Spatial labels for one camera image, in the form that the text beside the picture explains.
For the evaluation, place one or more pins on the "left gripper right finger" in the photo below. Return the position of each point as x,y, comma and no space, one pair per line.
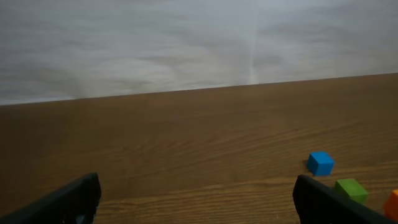
323,205

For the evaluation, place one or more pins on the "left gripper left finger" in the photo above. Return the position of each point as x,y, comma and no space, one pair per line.
62,205

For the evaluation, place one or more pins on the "green cube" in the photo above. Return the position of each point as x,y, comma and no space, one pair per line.
353,189

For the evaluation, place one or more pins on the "blue cube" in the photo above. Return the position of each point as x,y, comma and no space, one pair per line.
320,163

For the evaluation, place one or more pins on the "orange cube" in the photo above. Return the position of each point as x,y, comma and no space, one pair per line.
392,205

